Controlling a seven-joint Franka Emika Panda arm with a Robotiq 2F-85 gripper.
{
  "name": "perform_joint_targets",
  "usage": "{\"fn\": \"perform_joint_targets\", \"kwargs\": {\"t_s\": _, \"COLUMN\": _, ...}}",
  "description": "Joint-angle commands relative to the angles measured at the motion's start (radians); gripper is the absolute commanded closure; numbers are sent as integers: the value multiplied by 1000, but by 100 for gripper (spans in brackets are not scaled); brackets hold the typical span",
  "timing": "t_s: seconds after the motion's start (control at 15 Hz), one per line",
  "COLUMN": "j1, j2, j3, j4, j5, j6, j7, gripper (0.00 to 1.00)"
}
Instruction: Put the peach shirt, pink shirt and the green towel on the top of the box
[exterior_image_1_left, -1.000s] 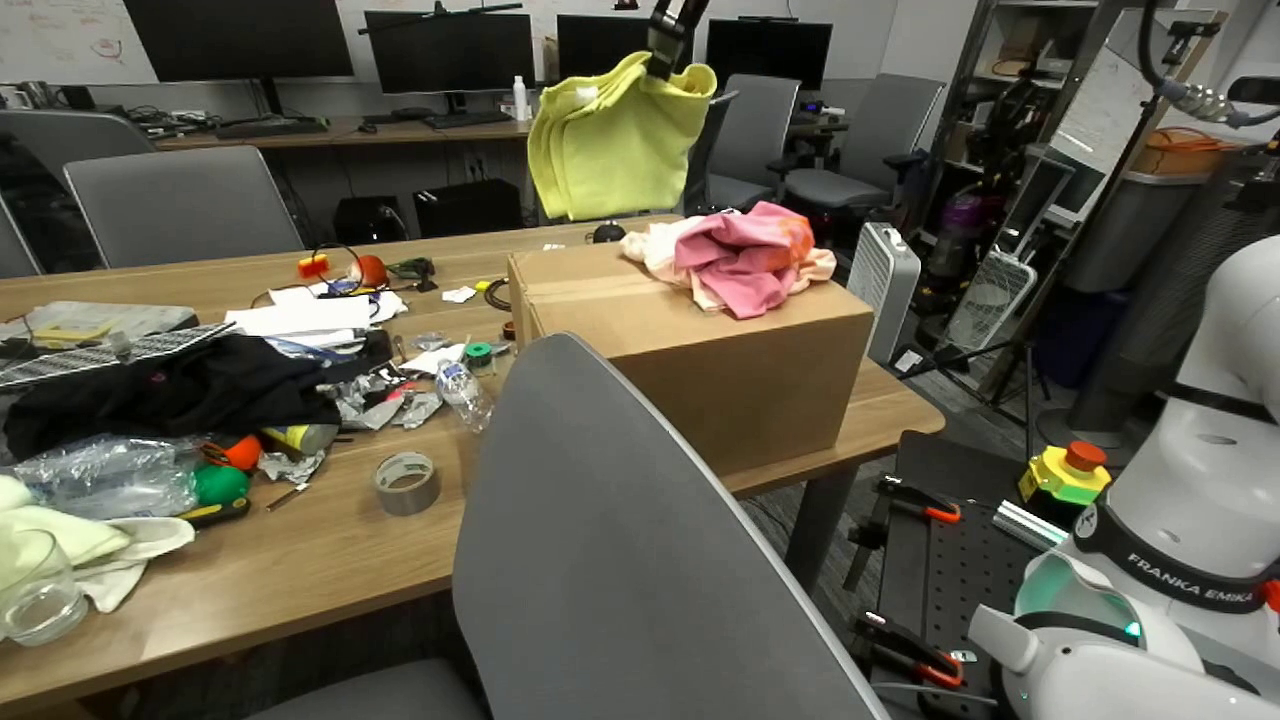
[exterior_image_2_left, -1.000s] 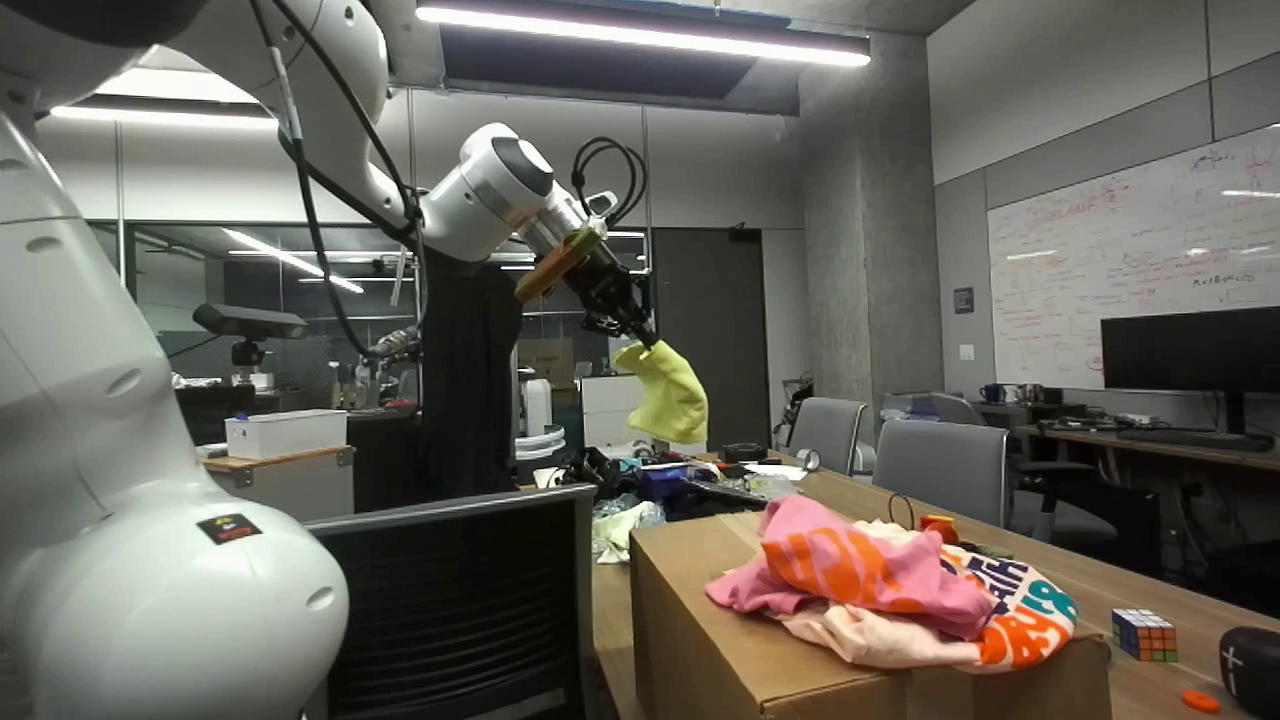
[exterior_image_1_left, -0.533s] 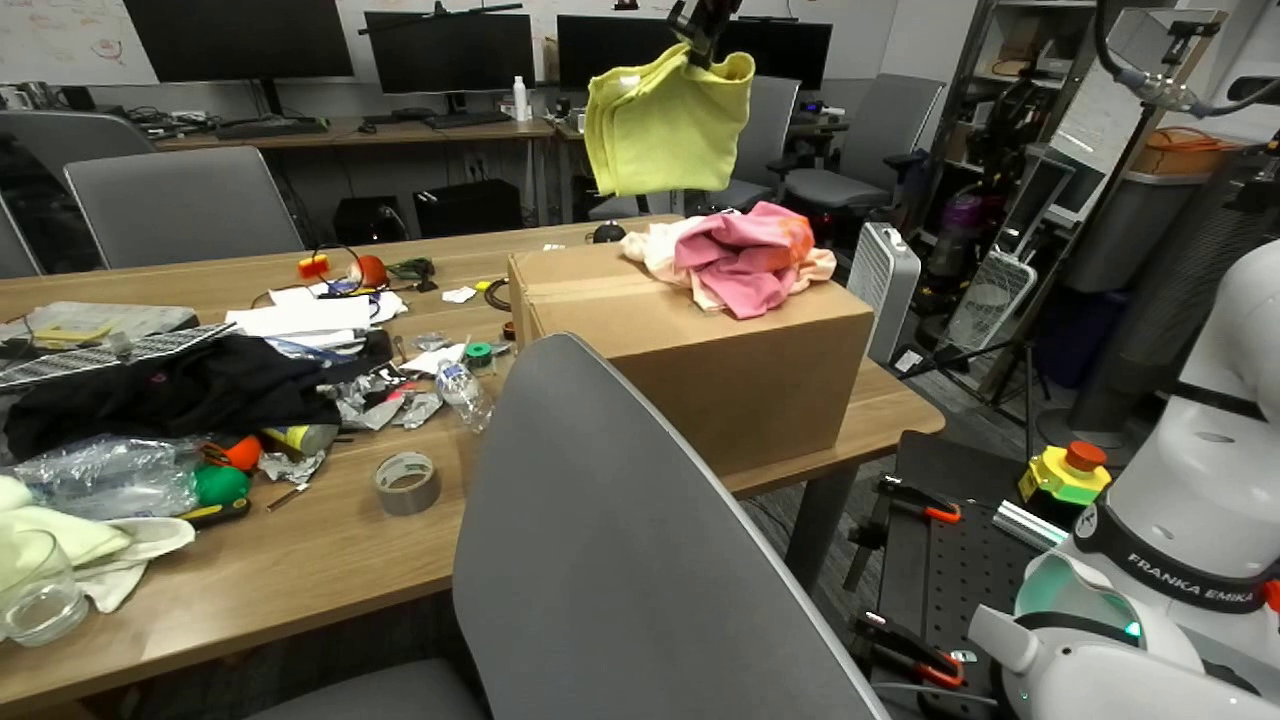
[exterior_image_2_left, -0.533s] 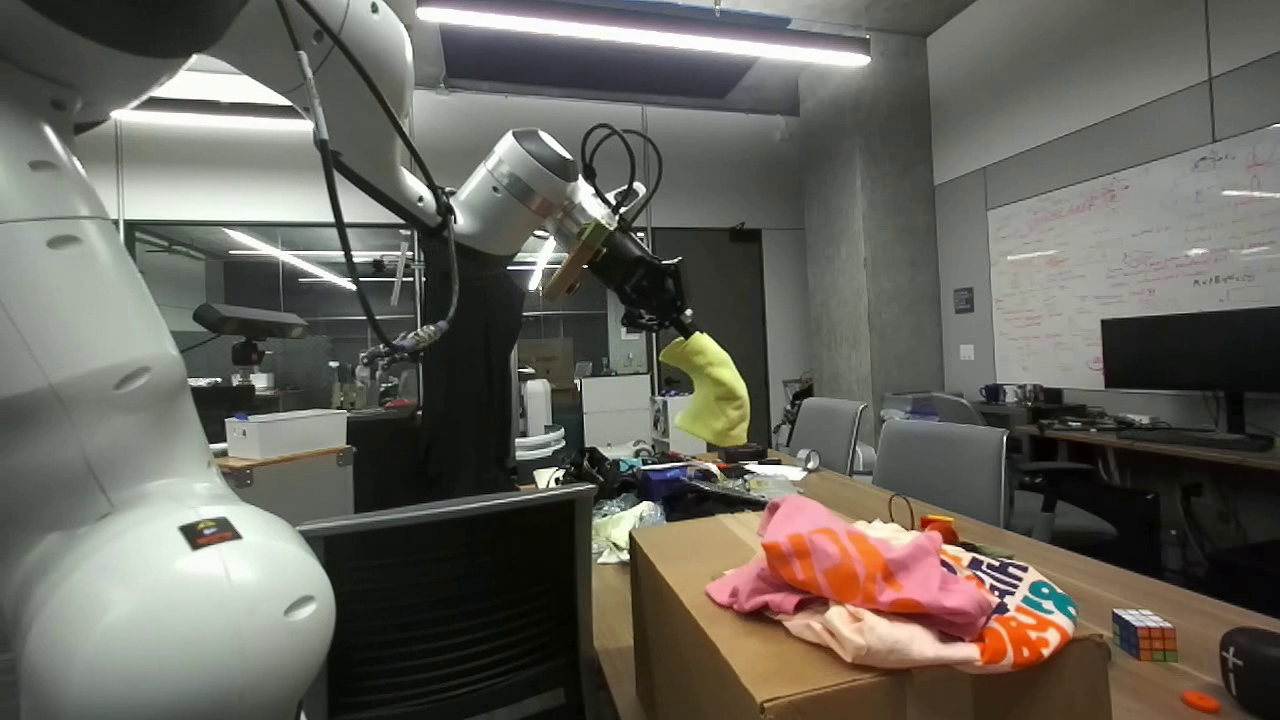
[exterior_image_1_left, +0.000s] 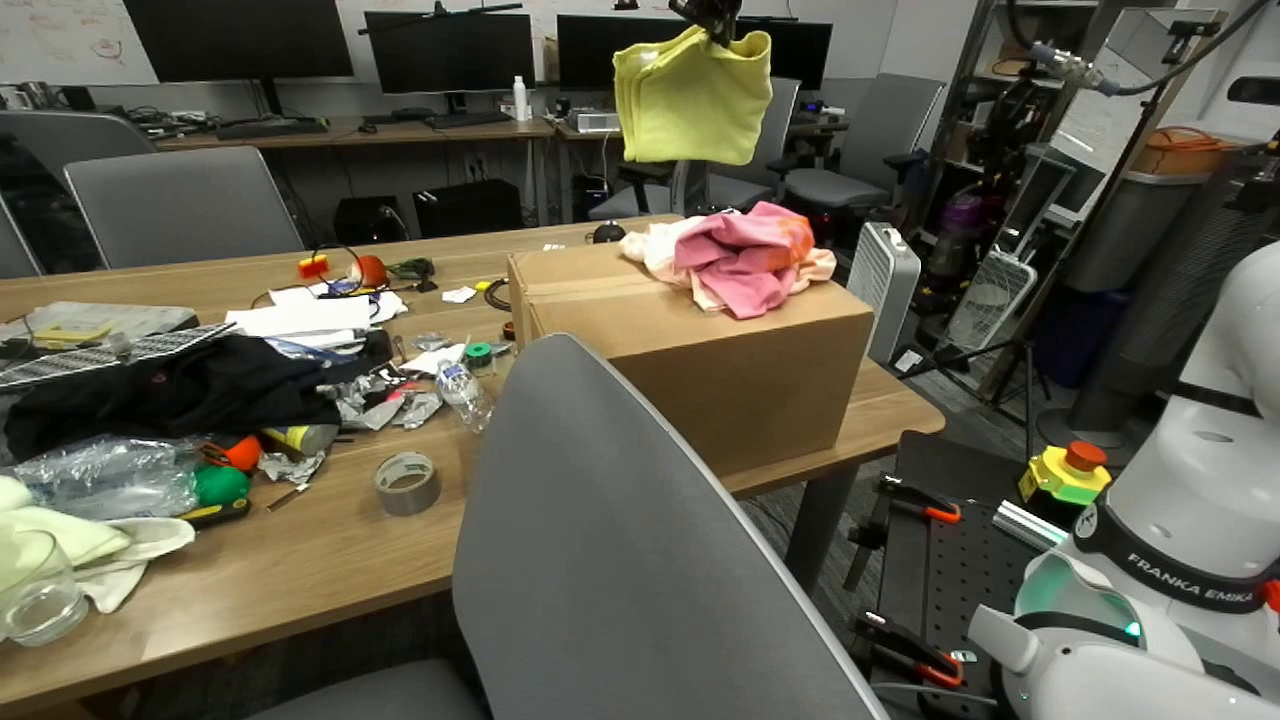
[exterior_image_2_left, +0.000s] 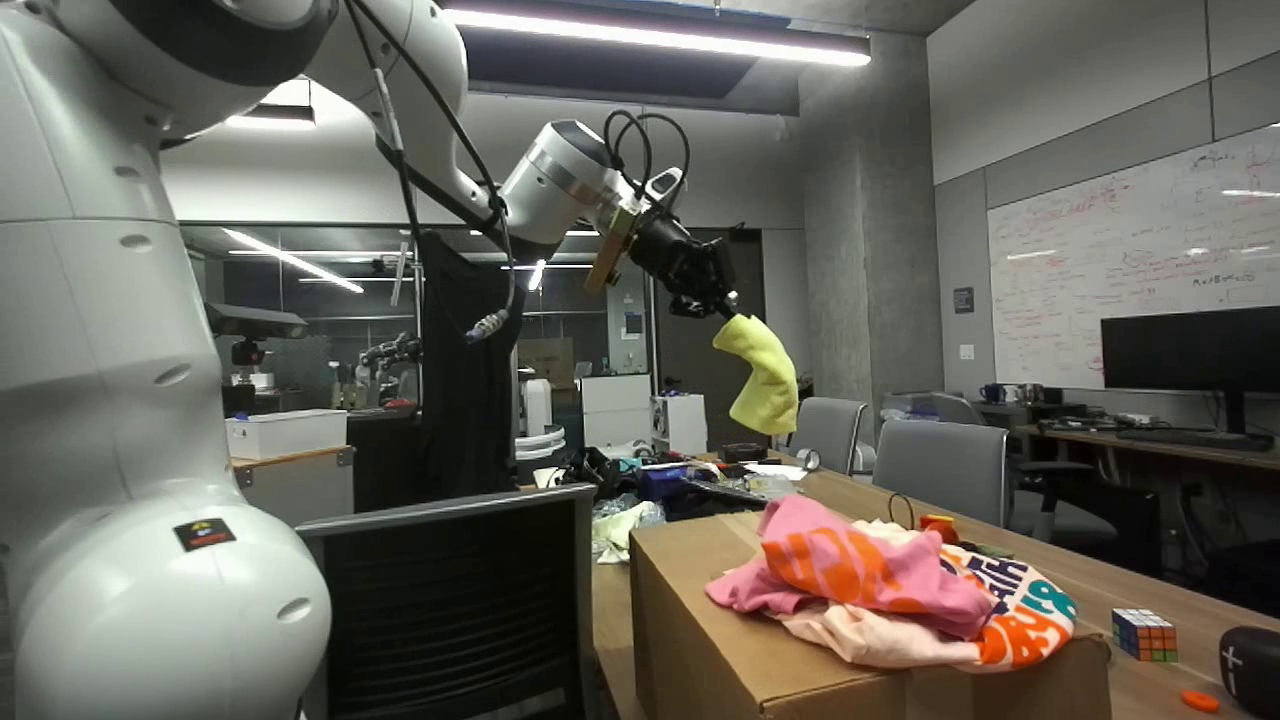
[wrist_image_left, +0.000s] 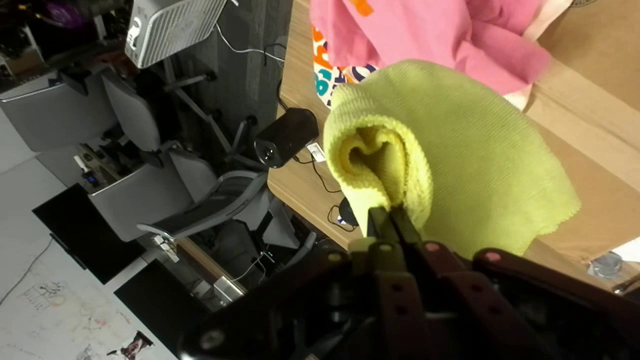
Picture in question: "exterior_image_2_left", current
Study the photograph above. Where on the Rubik's cube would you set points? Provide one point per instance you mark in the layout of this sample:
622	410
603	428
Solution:
1144	639

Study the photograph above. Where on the dark door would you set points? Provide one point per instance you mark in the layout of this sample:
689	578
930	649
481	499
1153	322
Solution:
692	372

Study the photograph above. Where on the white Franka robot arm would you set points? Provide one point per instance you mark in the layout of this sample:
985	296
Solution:
132	467

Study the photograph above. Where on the small orange disc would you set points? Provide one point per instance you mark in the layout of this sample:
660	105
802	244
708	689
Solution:
1200	702

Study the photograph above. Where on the green towel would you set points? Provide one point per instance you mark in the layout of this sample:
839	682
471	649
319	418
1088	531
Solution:
764	381

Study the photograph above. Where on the black computer monitor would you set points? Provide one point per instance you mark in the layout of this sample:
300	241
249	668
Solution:
1193	353

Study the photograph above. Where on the tall black panel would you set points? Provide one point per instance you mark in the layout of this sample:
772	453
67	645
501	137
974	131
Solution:
465	400

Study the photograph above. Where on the whiteboard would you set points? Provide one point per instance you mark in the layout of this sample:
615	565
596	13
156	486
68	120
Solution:
1135	267

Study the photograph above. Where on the white plastic bin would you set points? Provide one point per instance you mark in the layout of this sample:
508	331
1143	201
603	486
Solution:
287	435

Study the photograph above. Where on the black mesh office chair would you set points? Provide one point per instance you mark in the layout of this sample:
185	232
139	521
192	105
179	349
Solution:
452	613

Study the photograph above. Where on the grey office chair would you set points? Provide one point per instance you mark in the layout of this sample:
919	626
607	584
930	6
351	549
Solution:
942	469
829	435

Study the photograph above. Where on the wooden office desk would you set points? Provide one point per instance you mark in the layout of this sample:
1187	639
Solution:
1161	450

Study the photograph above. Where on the wooden shelf board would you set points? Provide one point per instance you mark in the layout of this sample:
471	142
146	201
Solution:
287	463

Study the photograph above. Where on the pink shirt with orange print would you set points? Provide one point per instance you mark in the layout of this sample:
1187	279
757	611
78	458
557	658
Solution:
854	565

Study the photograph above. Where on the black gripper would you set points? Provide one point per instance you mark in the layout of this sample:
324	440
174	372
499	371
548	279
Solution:
683	263

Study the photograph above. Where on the long ceiling light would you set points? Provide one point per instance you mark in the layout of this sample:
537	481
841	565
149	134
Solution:
641	32

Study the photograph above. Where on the black camera on stand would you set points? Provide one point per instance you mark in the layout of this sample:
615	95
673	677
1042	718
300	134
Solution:
245	333

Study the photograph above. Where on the white paper roll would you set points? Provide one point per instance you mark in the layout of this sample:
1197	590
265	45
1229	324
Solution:
537	407

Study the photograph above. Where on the peach shirt with orange print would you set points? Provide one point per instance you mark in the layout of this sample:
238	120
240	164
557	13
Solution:
1012	623

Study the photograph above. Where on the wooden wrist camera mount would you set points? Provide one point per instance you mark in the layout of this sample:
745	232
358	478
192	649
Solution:
610	252

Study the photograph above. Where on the large cardboard box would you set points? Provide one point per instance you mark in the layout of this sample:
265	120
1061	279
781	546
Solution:
723	653

